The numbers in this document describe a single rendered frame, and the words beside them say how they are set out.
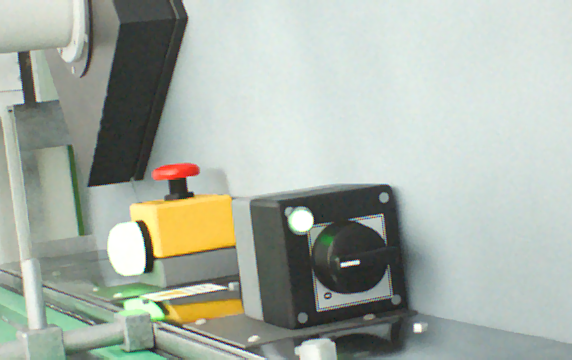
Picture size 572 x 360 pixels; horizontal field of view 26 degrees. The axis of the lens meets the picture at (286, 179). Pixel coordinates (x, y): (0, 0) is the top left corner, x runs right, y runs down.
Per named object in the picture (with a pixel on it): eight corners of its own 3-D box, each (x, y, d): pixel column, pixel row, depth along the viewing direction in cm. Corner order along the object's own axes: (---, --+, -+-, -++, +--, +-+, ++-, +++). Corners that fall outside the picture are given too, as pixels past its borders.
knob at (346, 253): (381, 287, 77) (407, 291, 74) (315, 299, 75) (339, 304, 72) (372, 214, 76) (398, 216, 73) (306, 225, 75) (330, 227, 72)
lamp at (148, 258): (140, 270, 106) (106, 276, 105) (134, 218, 106) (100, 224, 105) (156, 274, 102) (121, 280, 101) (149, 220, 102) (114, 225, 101)
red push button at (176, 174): (150, 206, 106) (145, 167, 106) (194, 200, 108) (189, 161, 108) (164, 207, 103) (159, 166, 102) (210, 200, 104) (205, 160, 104)
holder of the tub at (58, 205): (73, 310, 166) (15, 320, 162) (46, 105, 164) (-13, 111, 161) (107, 324, 150) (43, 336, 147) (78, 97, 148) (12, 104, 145)
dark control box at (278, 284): (357, 297, 85) (243, 318, 82) (343, 181, 85) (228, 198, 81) (416, 308, 78) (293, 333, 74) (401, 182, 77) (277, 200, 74)
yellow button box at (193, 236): (218, 270, 110) (138, 283, 107) (208, 186, 110) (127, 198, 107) (247, 275, 104) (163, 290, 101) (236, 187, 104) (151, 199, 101)
